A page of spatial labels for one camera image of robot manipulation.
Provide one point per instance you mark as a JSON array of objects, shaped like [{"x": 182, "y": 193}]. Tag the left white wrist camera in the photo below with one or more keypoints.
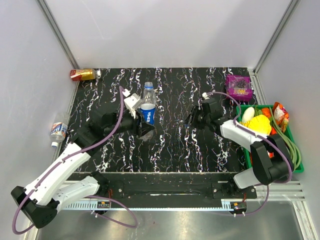
[{"x": 132, "y": 102}]

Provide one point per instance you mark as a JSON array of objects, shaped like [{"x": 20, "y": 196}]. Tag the white toy egg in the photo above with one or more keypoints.
[{"x": 248, "y": 115}]

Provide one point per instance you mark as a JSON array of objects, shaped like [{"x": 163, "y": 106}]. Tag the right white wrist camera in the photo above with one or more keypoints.
[{"x": 205, "y": 96}]

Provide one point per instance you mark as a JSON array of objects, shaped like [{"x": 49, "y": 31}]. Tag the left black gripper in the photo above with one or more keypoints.
[{"x": 142, "y": 127}]

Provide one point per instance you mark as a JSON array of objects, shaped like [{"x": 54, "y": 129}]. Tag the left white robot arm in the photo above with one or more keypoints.
[{"x": 42, "y": 199}]

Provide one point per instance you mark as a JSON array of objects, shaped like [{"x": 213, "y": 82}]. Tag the green plastic basket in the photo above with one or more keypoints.
[{"x": 295, "y": 152}]

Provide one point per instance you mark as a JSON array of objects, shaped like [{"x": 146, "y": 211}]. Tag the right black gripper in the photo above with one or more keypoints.
[{"x": 195, "y": 110}]

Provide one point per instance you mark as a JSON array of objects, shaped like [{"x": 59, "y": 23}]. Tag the clear water bottle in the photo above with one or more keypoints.
[{"x": 59, "y": 128}]

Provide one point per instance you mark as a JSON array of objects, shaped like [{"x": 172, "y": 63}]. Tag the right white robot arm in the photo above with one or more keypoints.
[{"x": 270, "y": 157}]

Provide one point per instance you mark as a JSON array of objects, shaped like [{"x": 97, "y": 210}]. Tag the Pepsi plastic bottle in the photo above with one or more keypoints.
[{"x": 148, "y": 106}]

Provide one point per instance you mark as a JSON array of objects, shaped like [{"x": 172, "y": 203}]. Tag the orange snack bag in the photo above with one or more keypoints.
[{"x": 281, "y": 116}]

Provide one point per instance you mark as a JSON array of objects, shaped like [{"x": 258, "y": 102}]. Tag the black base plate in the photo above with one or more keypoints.
[{"x": 213, "y": 185}]

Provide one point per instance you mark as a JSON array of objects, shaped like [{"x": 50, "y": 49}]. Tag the orange toy carrot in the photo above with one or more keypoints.
[{"x": 273, "y": 131}]

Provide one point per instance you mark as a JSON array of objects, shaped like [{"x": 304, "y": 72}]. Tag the purple snack bag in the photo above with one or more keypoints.
[{"x": 239, "y": 87}]

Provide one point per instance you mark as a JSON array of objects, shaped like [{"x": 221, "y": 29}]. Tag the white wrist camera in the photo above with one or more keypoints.
[
  {"x": 205, "y": 96},
  {"x": 132, "y": 102}
]

